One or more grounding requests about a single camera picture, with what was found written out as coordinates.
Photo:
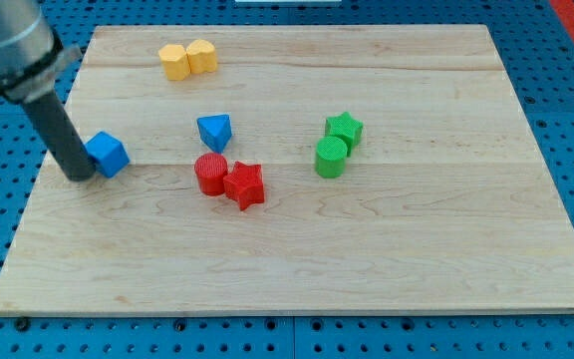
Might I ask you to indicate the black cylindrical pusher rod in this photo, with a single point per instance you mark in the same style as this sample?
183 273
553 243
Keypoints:
50 120

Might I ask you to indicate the blue cube block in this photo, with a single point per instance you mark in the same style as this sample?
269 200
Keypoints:
108 153

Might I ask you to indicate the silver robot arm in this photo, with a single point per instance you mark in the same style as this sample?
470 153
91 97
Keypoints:
31 58

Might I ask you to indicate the blue triangle block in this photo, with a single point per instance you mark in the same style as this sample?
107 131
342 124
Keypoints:
215 131

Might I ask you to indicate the yellow hexagon block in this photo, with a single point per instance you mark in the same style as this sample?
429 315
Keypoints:
173 58

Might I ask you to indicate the yellow heart block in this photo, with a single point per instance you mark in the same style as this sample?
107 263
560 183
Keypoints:
202 57

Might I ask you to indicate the red cylinder block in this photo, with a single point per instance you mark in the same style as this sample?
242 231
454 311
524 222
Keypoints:
210 170

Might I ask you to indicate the red star block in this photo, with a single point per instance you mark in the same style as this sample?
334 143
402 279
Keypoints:
245 185

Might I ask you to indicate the wooden board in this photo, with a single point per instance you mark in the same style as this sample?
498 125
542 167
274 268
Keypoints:
446 207

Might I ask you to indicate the green cylinder block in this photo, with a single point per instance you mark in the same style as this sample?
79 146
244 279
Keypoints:
330 160

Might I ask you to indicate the green star block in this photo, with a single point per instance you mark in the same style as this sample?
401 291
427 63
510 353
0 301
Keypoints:
346 128

